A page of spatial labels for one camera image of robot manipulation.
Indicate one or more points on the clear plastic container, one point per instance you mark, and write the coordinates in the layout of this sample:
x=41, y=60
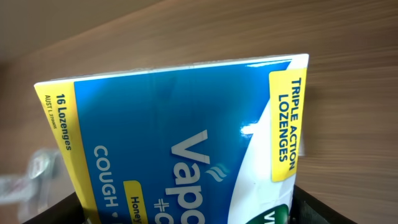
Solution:
x=45, y=183

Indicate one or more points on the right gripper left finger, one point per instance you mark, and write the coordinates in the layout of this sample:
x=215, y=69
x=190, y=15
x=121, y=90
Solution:
x=67, y=211

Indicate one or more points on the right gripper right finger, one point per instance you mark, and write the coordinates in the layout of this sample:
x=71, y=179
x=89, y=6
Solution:
x=306, y=209

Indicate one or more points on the blue VapoDrops lozenge box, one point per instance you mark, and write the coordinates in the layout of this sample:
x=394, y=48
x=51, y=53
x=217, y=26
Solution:
x=214, y=142

